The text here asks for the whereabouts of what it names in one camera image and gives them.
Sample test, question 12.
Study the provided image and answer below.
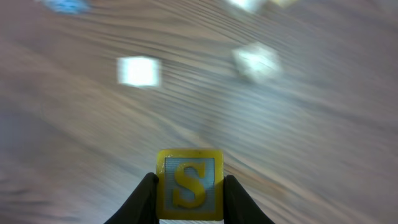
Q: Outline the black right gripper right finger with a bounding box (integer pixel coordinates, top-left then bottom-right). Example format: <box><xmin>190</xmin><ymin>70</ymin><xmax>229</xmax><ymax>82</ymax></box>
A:
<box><xmin>223</xmin><ymin>175</ymin><xmax>275</xmax><ymax>224</ymax></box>

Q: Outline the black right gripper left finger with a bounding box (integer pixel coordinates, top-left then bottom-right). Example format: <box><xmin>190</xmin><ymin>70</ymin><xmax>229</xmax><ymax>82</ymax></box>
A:
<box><xmin>104</xmin><ymin>172</ymin><xmax>159</xmax><ymax>224</ymax></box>

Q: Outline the blurred white tilted block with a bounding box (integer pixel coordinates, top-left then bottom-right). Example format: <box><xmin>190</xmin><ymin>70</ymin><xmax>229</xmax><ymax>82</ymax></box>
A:
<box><xmin>232</xmin><ymin>42</ymin><xmax>282</xmax><ymax>83</ymax></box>

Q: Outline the white block far right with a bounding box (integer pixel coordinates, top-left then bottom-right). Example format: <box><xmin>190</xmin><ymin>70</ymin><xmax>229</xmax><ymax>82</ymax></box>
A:
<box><xmin>228</xmin><ymin>0</ymin><xmax>268</xmax><ymax>12</ymax></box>

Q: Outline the blue top block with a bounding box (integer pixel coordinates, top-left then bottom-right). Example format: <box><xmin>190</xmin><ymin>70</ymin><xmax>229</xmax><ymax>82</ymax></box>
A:
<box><xmin>40</xmin><ymin>0</ymin><xmax>90</xmax><ymax>14</ymax></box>

